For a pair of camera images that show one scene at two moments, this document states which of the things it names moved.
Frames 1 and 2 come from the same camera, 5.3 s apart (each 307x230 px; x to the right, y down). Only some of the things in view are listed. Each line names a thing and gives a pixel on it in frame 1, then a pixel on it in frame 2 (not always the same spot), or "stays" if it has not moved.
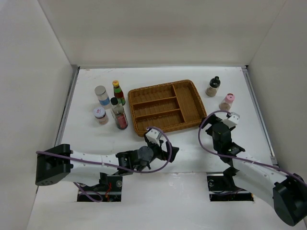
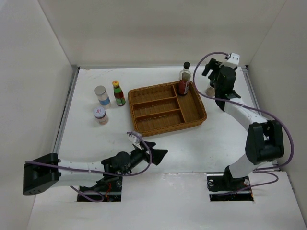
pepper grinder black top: x=214 y=84 stays
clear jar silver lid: x=103 y=97 stays
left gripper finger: x=174 y=150 to x=149 y=144
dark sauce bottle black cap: x=118 y=114 to x=184 y=78
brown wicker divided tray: x=170 y=106 stays
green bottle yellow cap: x=118 y=93 stays
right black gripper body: x=210 y=132 to x=216 y=85
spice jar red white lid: x=100 y=115 stays
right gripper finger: x=208 y=120 to x=213 y=64
